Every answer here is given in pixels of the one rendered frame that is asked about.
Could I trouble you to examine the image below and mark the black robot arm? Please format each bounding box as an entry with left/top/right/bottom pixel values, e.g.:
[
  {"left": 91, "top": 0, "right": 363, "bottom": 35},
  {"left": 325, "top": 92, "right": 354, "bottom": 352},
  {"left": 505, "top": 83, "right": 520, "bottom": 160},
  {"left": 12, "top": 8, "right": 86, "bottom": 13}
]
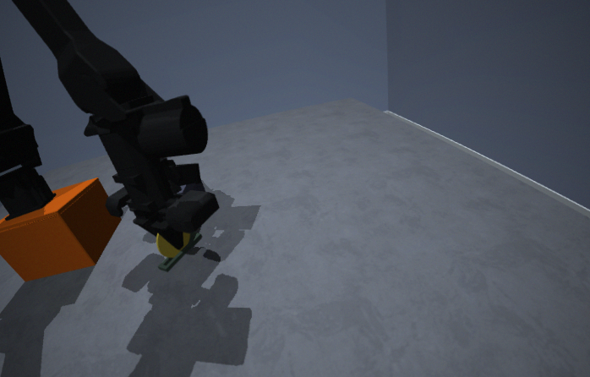
[{"left": 0, "top": 0, "right": 208, "bottom": 221}]

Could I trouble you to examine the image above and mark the gold coin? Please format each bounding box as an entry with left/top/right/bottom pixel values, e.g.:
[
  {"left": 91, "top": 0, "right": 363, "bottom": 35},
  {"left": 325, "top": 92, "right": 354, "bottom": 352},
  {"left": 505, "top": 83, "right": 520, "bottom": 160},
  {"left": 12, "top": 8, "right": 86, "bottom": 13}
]
[{"left": 156, "top": 232, "right": 189, "bottom": 258}]

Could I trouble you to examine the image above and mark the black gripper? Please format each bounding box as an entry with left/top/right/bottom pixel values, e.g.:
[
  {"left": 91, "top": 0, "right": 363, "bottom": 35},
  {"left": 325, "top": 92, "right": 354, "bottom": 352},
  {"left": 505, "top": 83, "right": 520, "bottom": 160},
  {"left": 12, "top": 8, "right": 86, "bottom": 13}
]
[{"left": 106, "top": 157, "right": 219, "bottom": 249}]

